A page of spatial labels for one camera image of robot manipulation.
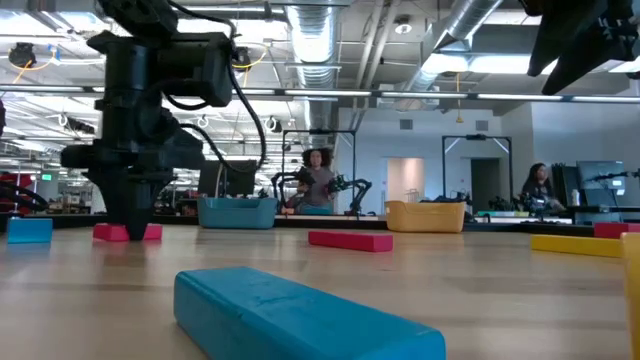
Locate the yellow rectangular block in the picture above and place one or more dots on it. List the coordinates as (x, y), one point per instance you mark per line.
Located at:
(632, 300)
(575, 246)

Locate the ceiling strip light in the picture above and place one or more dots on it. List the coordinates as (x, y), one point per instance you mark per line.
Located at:
(520, 97)
(425, 95)
(605, 99)
(327, 93)

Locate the blue plastic bin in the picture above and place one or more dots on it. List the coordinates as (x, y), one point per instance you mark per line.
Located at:
(235, 214)

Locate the person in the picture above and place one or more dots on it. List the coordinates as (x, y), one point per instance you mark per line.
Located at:
(537, 187)
(317, 187)

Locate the green exit sign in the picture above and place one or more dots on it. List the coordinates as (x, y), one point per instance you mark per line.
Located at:
(47, 176)

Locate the black computer monitor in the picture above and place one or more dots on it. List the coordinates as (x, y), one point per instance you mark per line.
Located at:
(235, 180)

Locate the yellow plastic bin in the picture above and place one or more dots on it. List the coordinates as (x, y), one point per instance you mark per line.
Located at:
(425, 217)

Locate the black background robot arm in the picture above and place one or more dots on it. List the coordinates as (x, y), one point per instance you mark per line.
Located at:
(358, 200)
(305, 176)

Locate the black ceiling device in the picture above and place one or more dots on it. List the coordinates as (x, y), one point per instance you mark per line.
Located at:
(22, 54)

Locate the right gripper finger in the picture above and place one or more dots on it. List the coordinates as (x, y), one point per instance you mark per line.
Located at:
(600, 57)
(565, 30)

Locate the grey computer monitor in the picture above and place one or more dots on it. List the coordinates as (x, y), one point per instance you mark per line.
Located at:
(600, 175)

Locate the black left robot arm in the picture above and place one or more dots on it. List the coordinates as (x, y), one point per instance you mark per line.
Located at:
(190, 65)

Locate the black aluminium table frame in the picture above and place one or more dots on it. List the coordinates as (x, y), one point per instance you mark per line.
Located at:
(525, 229)

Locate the red rectangular block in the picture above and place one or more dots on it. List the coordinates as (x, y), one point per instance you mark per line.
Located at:
(350, 241)
(107, 232)
(617, 230)

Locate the blue rectangular block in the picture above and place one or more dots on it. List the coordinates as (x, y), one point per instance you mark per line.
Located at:
(280, 315)
(30, 231)

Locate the silver ventilation duct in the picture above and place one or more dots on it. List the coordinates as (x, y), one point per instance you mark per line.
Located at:
(465, 20)
(315, 40)

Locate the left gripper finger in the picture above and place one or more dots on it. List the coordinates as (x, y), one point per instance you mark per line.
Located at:
(168, 185)
(132, 200)

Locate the white bottle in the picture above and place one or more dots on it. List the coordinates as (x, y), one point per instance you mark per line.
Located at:
(575, 198)

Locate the black background station frame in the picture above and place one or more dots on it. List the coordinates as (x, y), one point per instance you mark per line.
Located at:
(475, 136)
(320, 131)

